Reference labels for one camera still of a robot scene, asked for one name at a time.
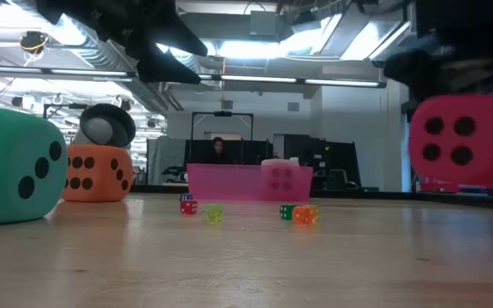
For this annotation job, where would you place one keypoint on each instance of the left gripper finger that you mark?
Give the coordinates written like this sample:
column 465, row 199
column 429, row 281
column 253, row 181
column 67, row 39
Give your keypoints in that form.
column 178, row 30
column 165, row 68

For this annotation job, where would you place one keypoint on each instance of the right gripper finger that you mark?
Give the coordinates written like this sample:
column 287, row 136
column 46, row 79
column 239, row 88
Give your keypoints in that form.
column 422, row 72

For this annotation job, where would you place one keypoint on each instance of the translucent pink plastic tray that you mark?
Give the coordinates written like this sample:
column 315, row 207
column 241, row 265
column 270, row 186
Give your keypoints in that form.
column 225, row 184

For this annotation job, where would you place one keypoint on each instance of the large orange foam die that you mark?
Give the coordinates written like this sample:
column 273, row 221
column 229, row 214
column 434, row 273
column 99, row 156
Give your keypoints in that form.
column 101, row 188

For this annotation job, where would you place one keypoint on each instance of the large pink foam die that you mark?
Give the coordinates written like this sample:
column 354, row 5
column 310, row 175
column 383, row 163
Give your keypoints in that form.
column 280, row 162

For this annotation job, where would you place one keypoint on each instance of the small yellow-green die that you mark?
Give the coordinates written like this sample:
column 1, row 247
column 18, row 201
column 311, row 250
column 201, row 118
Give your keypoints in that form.
column 213, row 213

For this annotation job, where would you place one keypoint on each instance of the large teal foam die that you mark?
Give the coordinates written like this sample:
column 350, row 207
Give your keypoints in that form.
column 2, row 149

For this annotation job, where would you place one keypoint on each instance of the small yellow die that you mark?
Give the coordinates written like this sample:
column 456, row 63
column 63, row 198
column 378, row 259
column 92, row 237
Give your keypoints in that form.
column 316, row 211

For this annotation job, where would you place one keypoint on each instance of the small green die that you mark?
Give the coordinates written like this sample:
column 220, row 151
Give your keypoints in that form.
column 286, row 212

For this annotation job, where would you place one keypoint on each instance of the black gantry stand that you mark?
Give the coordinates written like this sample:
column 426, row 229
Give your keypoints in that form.
column 223, row 113

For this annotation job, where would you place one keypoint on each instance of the black ceiling device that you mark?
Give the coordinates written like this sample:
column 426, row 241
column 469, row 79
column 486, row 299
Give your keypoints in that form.
column 32, row 41

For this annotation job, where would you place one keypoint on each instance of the white desk fan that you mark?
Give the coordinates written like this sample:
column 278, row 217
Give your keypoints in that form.
column 101, row 128

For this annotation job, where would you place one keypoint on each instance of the grey cloth cover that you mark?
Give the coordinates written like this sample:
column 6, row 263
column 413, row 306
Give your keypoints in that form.
column 165, row 158

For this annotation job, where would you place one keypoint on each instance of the person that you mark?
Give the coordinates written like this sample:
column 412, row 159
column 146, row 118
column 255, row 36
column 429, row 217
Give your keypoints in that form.
column 217, row 149

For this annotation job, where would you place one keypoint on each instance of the long ceiling light bar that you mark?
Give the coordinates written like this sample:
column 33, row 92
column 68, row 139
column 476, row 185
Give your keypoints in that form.
column 272, row 78

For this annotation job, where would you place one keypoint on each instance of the black cabinet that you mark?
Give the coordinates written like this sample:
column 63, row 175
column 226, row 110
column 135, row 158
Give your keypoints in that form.
column 345, row 156

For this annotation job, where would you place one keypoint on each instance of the red cart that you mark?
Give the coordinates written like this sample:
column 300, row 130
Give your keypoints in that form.
column 439, row 188

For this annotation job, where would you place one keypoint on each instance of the black partition screen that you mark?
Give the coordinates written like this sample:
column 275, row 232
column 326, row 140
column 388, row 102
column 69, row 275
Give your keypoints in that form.
column 251, row 152

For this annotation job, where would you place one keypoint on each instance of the small blue die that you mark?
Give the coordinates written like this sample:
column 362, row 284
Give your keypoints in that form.
column 185, row 197

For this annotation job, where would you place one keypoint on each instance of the black office chair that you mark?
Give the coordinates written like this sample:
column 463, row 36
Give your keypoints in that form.
column 336, row 179

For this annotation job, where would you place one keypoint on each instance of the small red die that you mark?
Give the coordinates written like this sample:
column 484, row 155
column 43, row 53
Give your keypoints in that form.
column 188, row 208

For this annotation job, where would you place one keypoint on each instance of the white cup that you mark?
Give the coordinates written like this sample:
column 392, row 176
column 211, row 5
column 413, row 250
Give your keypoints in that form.
column 294, row 160

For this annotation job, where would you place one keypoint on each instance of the small orange die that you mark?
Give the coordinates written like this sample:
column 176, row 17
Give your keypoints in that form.
column 303, row 215

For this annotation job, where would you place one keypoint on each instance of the black aluminium table frame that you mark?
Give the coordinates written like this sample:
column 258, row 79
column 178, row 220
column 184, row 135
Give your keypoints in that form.
column 358, row 194

